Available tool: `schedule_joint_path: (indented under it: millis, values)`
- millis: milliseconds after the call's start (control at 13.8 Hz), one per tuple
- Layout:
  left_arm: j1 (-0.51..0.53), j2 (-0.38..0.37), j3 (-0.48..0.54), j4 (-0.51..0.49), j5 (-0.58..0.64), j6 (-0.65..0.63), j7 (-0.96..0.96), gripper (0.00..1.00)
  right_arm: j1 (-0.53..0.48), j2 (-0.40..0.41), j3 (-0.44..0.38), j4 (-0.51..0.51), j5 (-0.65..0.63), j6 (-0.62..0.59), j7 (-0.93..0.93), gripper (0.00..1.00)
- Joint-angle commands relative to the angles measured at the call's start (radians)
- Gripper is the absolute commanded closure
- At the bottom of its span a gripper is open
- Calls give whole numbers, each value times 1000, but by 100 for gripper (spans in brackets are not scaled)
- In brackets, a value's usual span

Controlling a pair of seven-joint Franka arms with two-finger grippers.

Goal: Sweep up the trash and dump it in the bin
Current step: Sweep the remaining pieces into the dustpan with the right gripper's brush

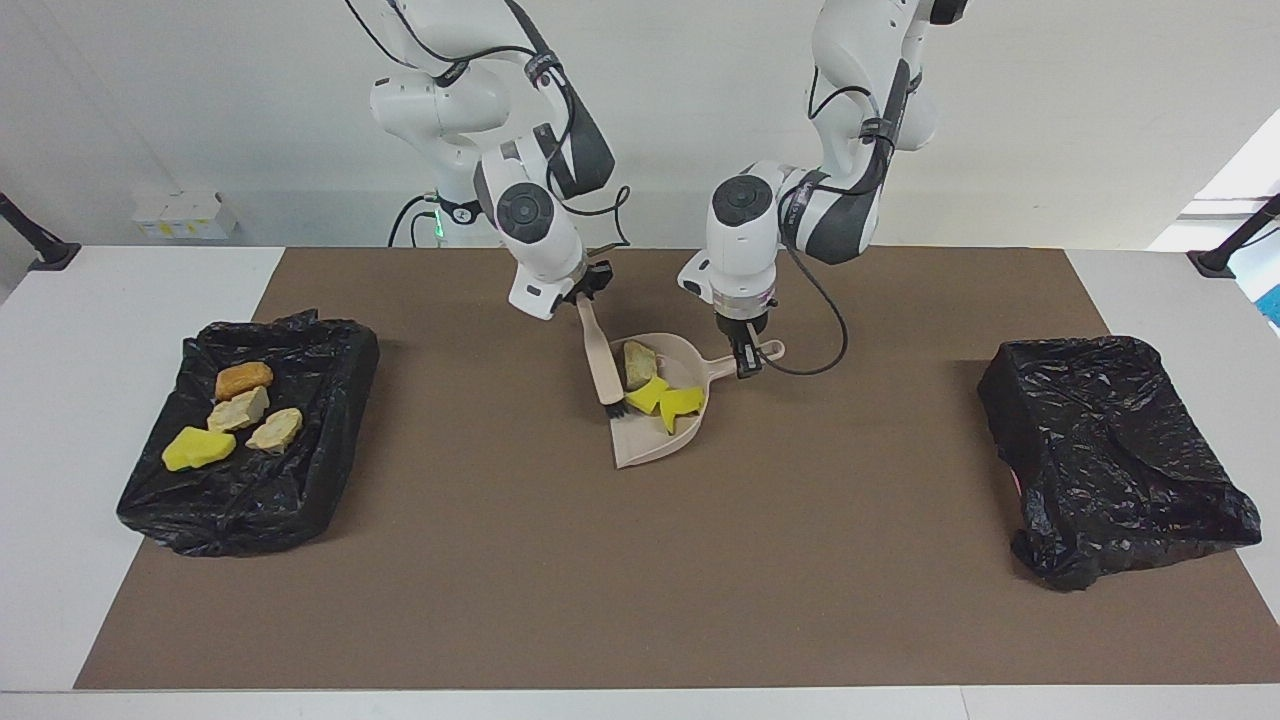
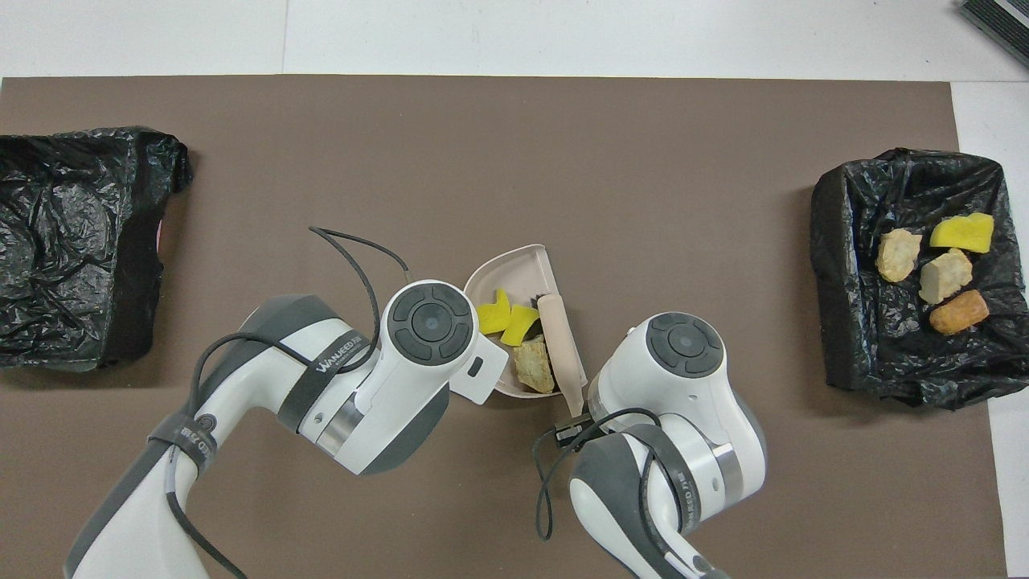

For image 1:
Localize notched yellow sponge piece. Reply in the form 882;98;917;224
657;386;708;435

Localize beige hand brush black bristles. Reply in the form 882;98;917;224
576;295;629;419

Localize beige grey foam chunk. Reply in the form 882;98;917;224
623;341;660;391

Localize beige plastic dustpan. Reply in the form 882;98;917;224
610;333;787;470

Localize pale beige bread chunk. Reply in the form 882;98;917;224
246;407;304;453

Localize brown bread roll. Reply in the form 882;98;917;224
215;361;274;402

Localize ridged croissant piece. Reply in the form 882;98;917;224
207;386;271;434

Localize yellow sponge wedge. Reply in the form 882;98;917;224
161;426;238;472

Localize black trash bag bin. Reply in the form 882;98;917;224
977;335;1263;593
116;309;381;558

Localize brown table mat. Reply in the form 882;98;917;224
75;247;1280;691

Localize white cardboard box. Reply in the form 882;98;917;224
132;190;241;241

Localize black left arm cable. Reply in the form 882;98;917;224
768;60;906;378

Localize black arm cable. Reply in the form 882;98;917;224
768;60;906;378
345;0;633;251

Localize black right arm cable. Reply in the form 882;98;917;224
345;0;633;251

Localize black base cable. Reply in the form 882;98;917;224
388;193;441;248

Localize black camera stand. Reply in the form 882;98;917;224
0;192;81;272
1188;195;1280;279

